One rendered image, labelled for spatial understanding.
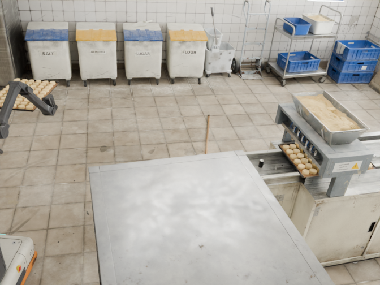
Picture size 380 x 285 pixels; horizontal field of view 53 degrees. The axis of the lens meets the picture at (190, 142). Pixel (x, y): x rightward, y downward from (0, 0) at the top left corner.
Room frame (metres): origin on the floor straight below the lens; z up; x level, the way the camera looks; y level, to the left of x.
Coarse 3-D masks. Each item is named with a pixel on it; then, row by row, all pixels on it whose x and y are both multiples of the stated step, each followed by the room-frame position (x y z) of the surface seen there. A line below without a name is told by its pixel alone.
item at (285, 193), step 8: (256, 160) 2.35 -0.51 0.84; (264, 160) 2.36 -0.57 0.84; (272, 160) 2.37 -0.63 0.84; (280, 160) 2.38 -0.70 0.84; (256, 168) 2.25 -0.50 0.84; (264, 168) 2.26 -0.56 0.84; (272, 168) 2.27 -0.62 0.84; (272, 184) 2.08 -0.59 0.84; (280, 184) 2.09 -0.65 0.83; (288, 184) 2.11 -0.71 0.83; (296, 184) 2.13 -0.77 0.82; (272, 192) 2.07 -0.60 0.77; (280, 192) 2.09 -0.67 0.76; (288, 192) 2.11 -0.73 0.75; (296, 192) 2.13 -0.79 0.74; (280, 200) 2.10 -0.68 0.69; (288, 200) 2.12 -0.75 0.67; (288, 208) 2.12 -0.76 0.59; (288, 216) 2.13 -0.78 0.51
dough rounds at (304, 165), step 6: (294, 144) 2.48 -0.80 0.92; (288, 150) 2.39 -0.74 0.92; (294, 150) 2.40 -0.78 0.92; (300, 150) 2.42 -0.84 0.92; (288, 156) 2.35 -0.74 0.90; (294, 156) 2.32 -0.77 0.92; (300, 156) 2.33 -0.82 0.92; (306, 156) 2.34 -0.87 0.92; (294, 162) 2.26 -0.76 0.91; (300, 162) 2.26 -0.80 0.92; (306, 162) 2.27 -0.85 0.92; (300, 168) 2.19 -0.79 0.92; (306, 168) 2.21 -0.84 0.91; (312, 168) 2.22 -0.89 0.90; (372, 168) 2.28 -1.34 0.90; (306, 174) 2.13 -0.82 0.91; (312, 174) 2.15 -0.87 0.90; (318, 174) 2.15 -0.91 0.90
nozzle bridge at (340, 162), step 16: (288, 112) 2.51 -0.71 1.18; (288, 128) 2.50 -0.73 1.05; (304, 128) 2.29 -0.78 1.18; (304, 144) 2.30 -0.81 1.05; (320, 144) 2.11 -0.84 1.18; (352, 144) 2.14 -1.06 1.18; (320, 160) 2.12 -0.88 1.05; (336, 160) 1.97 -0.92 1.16; (352, 160) 2.00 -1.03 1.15; (368, 160) 2.04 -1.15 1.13; (336, 176) 1.98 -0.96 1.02; (336, 192) 2.00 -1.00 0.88
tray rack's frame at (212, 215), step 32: (160, 160) 0.93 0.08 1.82; (192, 160) 0.94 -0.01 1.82; (224, 160) 0.95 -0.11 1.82; (96, 192) 0.76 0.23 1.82; (128, 192) 0.77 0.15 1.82; (160, 192) 0.78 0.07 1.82; (192, 192) 0.79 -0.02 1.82; (224, 192) 0.80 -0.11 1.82; (256, 192) 0.81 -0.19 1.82; (96, 224) 0.65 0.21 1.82; (128, 224) 0.66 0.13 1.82; (160, 224) 0.66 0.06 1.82; (192, 224) 0.67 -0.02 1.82; (224, 224) 0.68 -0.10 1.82; (256, 224) 0.69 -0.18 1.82; (288, 224) 0.70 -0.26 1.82; (128, 256) 0.56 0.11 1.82; (160, 256) 0.57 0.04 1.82; (192, 256) 0.58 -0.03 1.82; (224, 256) 0.58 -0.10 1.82; (256, 256) 0.59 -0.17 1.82; (288, 256) 0.60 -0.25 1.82
